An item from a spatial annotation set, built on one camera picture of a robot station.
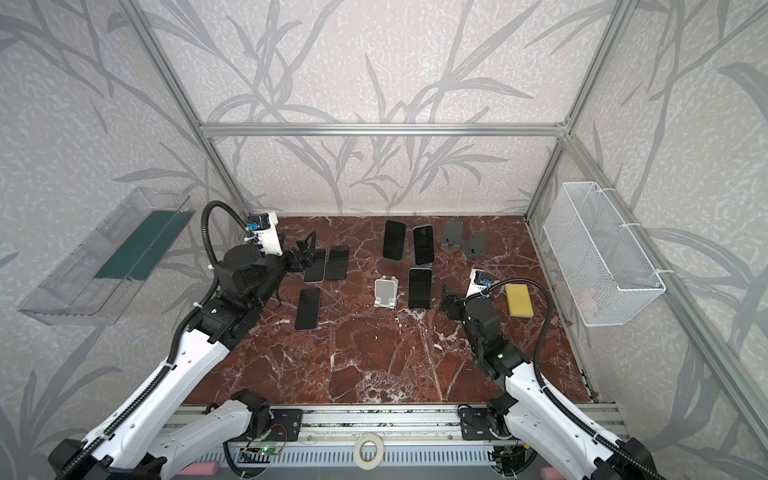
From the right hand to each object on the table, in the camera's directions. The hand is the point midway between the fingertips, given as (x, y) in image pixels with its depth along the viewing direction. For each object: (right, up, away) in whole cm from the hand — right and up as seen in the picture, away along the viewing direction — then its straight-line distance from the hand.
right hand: (458, 277), depth 81 cm
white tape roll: (-22, -41, -13) cm, 49 cm away
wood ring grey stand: (+2, +12, +25) cm, 27 cm away
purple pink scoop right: (+17, -41, -16) cm, 47 cm away
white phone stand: (-21, -6, +13) cm, 25 cm away
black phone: (-38, +2, +23) cm, 45 cm away
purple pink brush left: (-61, -41, -14) cm, 75 cm away
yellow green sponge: (+22, -9, +14) cm, 28 cm away
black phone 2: (-18, +10, +22) cm, 30 cm away
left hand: (-38, +14, -12) cm, 42 cm away
